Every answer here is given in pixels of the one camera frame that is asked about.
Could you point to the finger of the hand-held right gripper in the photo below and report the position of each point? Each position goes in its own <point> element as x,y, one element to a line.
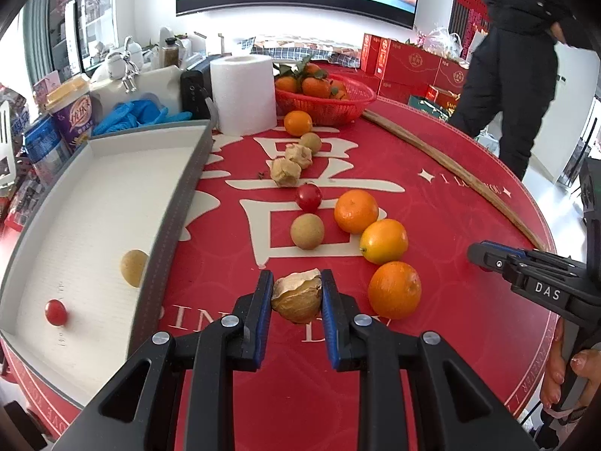
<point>483,256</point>

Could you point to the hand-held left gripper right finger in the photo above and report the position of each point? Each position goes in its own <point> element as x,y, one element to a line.
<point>328,314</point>

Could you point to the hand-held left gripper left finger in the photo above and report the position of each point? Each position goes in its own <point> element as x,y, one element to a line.
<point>265,312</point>

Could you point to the round orange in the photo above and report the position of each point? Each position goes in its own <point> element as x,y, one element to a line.
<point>394,290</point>
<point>384,242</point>
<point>298,123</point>
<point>356,211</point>

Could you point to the round longan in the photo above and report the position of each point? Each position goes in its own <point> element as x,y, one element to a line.
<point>310,141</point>
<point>134,268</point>
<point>307,231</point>

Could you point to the red cherry tomato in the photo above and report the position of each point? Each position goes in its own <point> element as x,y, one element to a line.
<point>308,197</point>
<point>55,312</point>

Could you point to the white tray with grey rim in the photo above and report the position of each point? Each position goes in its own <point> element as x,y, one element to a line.
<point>94,225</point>

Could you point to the person's right hand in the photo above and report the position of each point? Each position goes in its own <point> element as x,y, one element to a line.
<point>554,366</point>

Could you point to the long wooden stick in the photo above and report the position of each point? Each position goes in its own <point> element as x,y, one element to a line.
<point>446,159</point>

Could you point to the flat red gift box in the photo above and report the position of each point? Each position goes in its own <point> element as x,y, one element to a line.
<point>404,93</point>

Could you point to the red plastic basket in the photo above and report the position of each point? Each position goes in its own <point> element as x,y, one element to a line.
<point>328,109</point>

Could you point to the wide red gift box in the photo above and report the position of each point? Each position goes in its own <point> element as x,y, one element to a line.
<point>408,63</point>

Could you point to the clear plastic gift bag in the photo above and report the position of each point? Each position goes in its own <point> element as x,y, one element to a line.
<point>439,42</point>

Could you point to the white toilet paper roll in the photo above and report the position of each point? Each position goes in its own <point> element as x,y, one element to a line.
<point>242,94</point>

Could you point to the pile of leafy tangerines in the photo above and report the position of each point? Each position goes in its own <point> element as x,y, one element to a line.
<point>315,87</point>

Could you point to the tall red gift box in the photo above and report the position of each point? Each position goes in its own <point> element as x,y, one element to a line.
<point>371,54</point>

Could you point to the black electronic device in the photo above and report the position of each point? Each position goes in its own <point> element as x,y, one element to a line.
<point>195,89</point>

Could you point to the blue disposable gloves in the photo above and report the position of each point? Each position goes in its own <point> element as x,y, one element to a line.
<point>131,115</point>

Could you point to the white handbag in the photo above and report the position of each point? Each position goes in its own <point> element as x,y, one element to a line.
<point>155,84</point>

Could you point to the checked cloth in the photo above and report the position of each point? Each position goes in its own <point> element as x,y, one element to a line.
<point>300,49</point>

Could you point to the purple milk tea cup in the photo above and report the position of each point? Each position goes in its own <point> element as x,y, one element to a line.
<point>75,117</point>

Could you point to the blue tin can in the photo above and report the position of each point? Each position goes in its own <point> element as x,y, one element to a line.
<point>44,143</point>

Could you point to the red wall decoration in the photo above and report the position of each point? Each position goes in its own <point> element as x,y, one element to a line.
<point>469,0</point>

